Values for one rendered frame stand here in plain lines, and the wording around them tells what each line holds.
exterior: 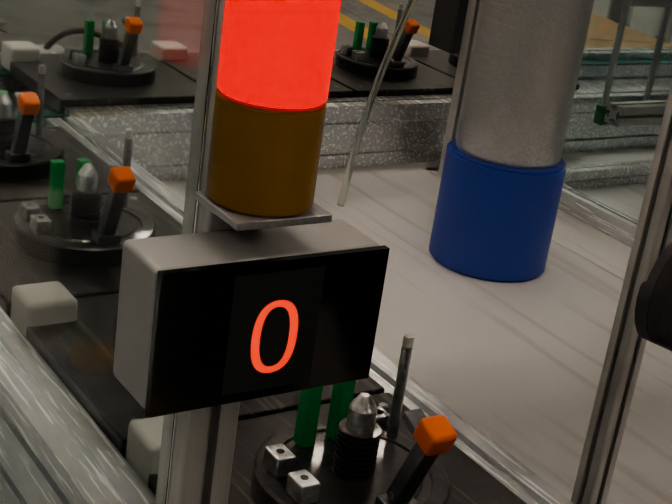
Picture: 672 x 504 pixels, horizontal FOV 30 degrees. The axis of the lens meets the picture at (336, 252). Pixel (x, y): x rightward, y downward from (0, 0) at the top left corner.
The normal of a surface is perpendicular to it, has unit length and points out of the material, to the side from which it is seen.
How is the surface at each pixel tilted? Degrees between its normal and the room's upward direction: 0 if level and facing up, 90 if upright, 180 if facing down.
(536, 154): 90
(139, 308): 90
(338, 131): 90
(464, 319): 0
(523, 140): 90
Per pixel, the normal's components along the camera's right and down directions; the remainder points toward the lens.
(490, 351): 0.14, -0.92
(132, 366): -0.83, 0.10
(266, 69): -0.11, 0.36
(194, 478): 0.54, 0.38
